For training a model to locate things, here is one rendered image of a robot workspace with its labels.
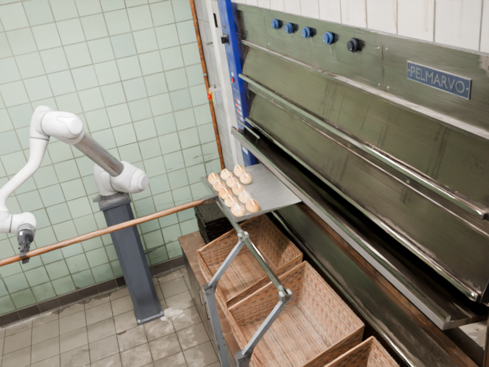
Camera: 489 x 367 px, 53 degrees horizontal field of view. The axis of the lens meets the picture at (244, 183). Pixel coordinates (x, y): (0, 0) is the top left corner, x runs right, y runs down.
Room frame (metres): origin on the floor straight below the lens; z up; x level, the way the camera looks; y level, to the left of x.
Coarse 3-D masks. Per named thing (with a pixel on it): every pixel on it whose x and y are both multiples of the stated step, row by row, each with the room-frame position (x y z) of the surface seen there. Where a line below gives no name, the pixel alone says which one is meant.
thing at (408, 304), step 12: (300, 204) 2.18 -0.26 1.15; (312, 216) 2.05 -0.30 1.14; (396, 288) 1.40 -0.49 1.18; (408, 300) 1.33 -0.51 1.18; (420, 312) 1.26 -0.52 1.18; (432, 324) 1.20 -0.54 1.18; (444, 336) 1.15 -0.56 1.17; (456, 336) 1.13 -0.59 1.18; (468, 336) 1.12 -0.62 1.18; (456, 348) 1.10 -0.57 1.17; (468, 348) 1.08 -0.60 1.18; (480, 348) 1.07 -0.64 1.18; (468, 360) 1.05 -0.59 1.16; (480, 360) 1.03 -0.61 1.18
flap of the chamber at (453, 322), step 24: (264, 144) 2.42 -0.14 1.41; (288, 168) 2.07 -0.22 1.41; (312, 192) 1.80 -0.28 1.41; (360, 216) 1.58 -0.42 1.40; (384, 240) 1.40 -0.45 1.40; (408, 264) 1.25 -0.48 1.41; (432, 288) 1.12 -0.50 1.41; (456, 288) 1.12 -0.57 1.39; (432, 312) 1.01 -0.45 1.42; (456, 312) 1.00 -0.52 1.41; (480, 312) 1.00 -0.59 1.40
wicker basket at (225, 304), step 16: (240, 224) 2.62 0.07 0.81; (272, 224) 2.51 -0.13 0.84; (224, 240) 2.59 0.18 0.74; (272, 240) 2.48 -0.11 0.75; (288, 240) 2.31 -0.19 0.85; (224, 256) 2.58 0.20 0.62; (240, 256) 2.60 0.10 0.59; (272, 256) 2.44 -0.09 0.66; (288, 256) 2.28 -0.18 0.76; (208, 272) 2.30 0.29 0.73; (224, 272) 2.47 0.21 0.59; (240, 272) 2.43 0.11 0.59; (256, 272) 2.41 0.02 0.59; (256, 288) 2.26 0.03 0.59; (224, 304) 2.06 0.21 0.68; (272, 304) 2.09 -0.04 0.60
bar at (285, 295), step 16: (224, 208) 2.22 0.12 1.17; (240, 240) 1.93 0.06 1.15; (256, 256) 1.76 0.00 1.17; (272, 272) 1.62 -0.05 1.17; (208, 288) 1.87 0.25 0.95; (208, 304) 1.87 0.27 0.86; (272, 320) 1.46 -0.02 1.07; (256, 336) 1.44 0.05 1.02; (224, 352) 1.87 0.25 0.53; (240, 352) 1.44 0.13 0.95
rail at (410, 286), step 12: (240, 132) 2.57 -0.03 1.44; (252, 144) 2.36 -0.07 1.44; (264, 156) 2.19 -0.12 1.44; (276, 168) 2.05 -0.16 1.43; (288, 180) 1.91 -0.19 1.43; (336, 216) 1.54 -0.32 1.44; (348, 228) 1.45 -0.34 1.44; (360, 240) 1.36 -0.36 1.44; (372, 252) 1.29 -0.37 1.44; (384, 264) 1.22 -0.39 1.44; (396, 276) 1.17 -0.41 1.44; (408, 288) 1.11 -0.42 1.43; (420, 300) 1.06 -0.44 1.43; (432, 300) 1.03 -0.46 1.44; (444, 312) 0.98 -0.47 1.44
